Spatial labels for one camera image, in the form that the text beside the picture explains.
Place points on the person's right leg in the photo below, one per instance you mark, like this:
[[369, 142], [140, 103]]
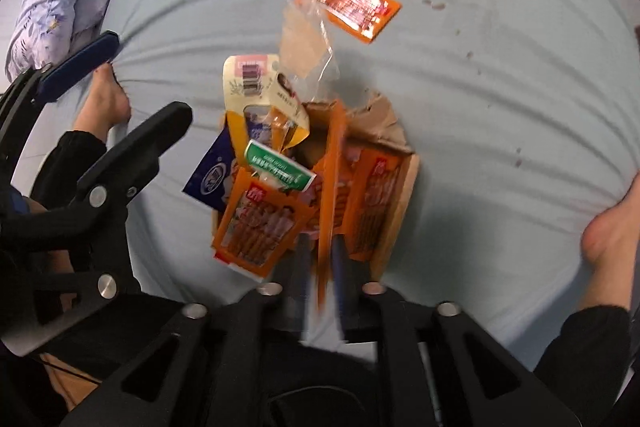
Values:
[[580, 347]]

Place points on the person's leg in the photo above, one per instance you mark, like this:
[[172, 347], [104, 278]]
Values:
[[580, 347], [70, 162]]

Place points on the person's left leg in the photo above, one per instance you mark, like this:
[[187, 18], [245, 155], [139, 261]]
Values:
[[70, 162]]

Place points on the green and white snack packet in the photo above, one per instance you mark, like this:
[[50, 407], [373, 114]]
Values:
[[277, 169]]

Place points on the orange snack packet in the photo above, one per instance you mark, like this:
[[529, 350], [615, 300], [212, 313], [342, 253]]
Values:
[[260, 222], [330, 207], [372, 207], [350, 2]]

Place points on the yellow and white snack packet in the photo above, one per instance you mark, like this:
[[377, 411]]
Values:
[[255, 92]]

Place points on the brown cardboard box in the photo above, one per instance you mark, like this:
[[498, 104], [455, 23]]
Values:
[[395, 207]]

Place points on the person's left foot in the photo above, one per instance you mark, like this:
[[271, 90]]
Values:
[[107, 107]]

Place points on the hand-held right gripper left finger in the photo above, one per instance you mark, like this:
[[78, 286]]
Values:
[[295, 279]]

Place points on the light blue bed sheet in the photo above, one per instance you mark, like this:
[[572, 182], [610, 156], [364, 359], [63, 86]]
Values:
[[475, 107]]

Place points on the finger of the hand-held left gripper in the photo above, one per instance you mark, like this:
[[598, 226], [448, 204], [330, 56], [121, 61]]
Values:
[[150, 134], [80, 62]]

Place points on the blue and white packet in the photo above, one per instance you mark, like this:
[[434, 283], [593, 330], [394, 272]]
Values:
[[210, 177]]

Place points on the clear plastic bag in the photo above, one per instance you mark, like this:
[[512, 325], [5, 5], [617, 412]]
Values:
[[305, 47]]

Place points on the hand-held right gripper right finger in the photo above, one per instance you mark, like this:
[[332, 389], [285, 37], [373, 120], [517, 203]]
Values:
[[350, 289]]

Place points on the person's right foot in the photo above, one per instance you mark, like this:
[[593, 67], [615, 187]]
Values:
[[607, 232]]

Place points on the person's foot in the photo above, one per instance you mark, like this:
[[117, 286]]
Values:
[[107, 107], [607, 232]]

